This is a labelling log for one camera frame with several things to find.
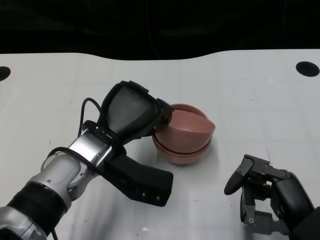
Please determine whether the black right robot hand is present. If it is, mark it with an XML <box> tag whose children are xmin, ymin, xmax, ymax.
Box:
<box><xmin>223</xmin><ymin>154</ymin><xmax>316</xmax><ymax>237</ymax></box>

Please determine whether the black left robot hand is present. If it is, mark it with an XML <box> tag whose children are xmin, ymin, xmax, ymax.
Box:
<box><xmin>96</xmin><ymin>80</ymin><xmax>175</xmax><ymax>146</ymax></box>

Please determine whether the pink plastic bowl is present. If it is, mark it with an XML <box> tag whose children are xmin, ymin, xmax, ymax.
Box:
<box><xmin>152</xmin><ymin>137</ymin><xmax>210</xmax><ymax>166</ymax></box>
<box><xmin>154</xmin><ymin>103</ymin><xmax>216</xmax><ymax>153</ymax></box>
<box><xmin>152</xmin><ymin>133</ymin><xmax>213</xmax><ymax>156</ymax></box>

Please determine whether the black backdrop cloth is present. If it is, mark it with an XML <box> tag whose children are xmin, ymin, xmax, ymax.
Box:
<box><xmin>0</xmin><ymin>0</ymin><xmax>320</xmax><ymax>61</ymax></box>

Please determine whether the black round table grommet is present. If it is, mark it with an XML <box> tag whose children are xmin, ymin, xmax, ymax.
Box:
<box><xmin>0</xmin><ymin>66</ymin><xmax>11</xmax><ymax>81</ymax></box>
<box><xmin>295</xmin><ymin>61</ymin><xmax>320</xmax><ymax>77</ymax></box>

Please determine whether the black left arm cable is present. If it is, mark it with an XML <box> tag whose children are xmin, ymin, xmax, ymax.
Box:
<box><xmin>46</xmin><ymin>97</ymin><xmax>121</xmax><ymax>176</ymax></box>

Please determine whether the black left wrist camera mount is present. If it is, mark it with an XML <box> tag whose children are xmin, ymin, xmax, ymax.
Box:
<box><xmin>103</xmin><ymin>147</ymin><xmax>174</xmax><ymax>208</ymax></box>

